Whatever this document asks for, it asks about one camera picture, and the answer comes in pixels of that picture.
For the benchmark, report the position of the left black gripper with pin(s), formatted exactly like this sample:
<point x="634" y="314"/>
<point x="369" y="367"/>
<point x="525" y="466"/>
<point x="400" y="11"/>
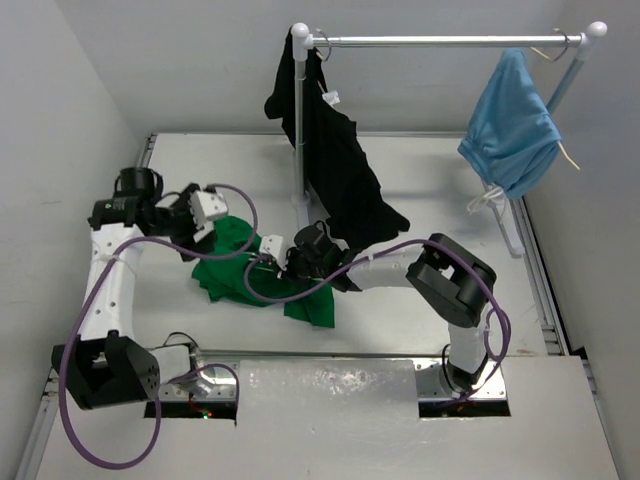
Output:
<point x="187" y="241"/>

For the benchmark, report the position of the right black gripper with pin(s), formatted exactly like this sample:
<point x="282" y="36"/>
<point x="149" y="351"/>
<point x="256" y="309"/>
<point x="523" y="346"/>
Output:
<point x="290" y="257"/>

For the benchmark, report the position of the green t shirt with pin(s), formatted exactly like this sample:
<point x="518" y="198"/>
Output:
<point x="224" y="279"/>

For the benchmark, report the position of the cream wire hanger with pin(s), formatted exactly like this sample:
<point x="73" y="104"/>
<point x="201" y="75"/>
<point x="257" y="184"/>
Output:
<point x="265" y="267"/>

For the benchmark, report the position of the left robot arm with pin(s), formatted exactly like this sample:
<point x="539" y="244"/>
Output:
<point x="106" y="365"/>

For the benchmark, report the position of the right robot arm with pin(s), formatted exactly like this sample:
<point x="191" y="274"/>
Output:
<point x="449" y="278"/>

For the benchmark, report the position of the black t shirt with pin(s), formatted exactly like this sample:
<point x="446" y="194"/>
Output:
<point x="337" y="169"/>

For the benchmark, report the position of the hanger holding blue shorts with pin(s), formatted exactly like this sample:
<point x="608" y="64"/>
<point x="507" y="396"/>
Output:
<point x="552" y="60"/>

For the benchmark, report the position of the white front cover panel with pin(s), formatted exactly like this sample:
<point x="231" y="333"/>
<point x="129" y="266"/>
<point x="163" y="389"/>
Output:
<point x="359" y="420"/>

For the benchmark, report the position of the silver white clothes rack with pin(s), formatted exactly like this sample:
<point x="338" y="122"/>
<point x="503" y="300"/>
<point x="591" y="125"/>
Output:
<point x="303" y="41"/>

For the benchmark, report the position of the light blue shorts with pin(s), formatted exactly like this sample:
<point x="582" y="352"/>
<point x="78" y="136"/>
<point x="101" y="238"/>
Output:
<point x="511" y="139"/>

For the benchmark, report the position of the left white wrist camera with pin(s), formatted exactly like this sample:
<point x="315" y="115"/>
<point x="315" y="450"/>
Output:
<point x="207" y="206"/>

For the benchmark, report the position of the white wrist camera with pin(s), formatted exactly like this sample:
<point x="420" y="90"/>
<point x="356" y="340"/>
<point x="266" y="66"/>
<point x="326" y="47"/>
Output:
<point x="273" y="246"/>
<point x="207" y="206"/>

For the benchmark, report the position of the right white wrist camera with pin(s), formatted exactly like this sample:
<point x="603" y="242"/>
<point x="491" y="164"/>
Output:
<point x="273" y="246"/>

